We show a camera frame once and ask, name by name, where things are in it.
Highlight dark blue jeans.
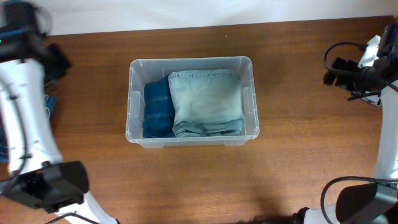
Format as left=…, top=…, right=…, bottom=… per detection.
left=1, top=94, right=56, bottom=163

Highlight teal blue garment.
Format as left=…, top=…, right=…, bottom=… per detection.
left=142, top=77, right=175, bottom=138

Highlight light blue jeans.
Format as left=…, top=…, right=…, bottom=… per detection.
left=168, top=69, right=245, bottom=138

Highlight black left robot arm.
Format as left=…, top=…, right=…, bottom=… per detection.
left=1, top=1, right=116, bottom=223

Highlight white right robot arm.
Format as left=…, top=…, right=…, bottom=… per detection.
left=290, top=24, right=397, bottom=224

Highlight clear plastic storage bin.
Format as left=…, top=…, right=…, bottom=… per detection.
left=126, top=56, right=260, bottom=148

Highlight black right camera cable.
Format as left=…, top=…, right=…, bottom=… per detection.
left=320, top=41, right=398, bottom=224

